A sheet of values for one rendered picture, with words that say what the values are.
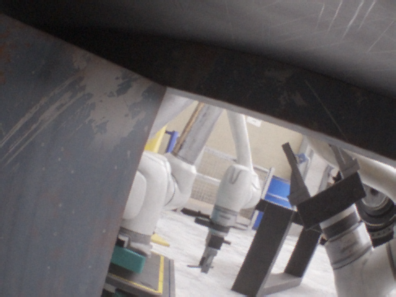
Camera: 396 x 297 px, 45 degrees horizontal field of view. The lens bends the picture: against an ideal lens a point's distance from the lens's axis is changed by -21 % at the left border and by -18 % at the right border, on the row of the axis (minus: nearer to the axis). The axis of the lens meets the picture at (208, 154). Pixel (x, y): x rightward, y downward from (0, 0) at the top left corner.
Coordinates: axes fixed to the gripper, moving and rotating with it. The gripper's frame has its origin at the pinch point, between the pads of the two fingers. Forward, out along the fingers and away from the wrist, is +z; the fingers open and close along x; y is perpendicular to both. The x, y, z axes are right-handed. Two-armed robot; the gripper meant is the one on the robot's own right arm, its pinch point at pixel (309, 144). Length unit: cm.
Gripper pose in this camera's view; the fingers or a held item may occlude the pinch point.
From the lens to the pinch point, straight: 95.5
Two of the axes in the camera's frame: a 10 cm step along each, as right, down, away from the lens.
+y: -1.7, -0.7, -9.8
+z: -4.1, -9.0, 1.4
